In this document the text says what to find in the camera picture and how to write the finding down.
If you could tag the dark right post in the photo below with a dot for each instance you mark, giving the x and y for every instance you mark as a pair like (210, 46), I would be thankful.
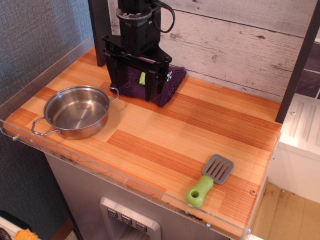
(300, 63)

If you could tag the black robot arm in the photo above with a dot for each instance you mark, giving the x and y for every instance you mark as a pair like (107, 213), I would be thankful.
(140, 11)

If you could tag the orange object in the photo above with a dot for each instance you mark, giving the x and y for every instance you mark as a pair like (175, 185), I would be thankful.
(25, 234)

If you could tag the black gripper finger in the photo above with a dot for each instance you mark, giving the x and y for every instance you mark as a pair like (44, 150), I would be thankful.
(154, 82)
(118, 70)

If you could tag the dark left post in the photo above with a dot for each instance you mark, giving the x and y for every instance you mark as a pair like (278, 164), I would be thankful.
(101, 25)

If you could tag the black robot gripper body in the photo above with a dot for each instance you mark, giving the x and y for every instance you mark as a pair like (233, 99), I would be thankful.
(138, 46)

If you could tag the purple cloth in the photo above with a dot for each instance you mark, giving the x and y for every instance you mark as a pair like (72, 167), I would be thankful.
(134, 89)

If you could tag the clear acrylic guard rail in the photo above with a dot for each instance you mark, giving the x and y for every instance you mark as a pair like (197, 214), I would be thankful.
(205, 153)

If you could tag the dark post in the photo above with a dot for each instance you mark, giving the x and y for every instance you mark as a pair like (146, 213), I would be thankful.
(101, 25)
(300, 63)

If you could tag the grey toy fridge cabinet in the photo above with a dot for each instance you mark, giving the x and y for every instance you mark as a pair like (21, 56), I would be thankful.
(120, 200)

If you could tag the green handled grey spatula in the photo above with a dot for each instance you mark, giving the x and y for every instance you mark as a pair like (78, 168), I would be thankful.
(216, 171)

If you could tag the silver dispenser panel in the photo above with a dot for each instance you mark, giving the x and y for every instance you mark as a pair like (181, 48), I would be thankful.
(124, 223)

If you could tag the white toy sink unit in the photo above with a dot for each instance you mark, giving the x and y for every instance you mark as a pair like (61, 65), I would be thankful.
(295, 166)

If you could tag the stainless steel pot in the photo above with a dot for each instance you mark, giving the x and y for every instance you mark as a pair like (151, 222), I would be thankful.
(78, 112)

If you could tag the green toy pear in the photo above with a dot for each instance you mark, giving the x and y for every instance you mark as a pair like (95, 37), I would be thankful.
(142, 79)

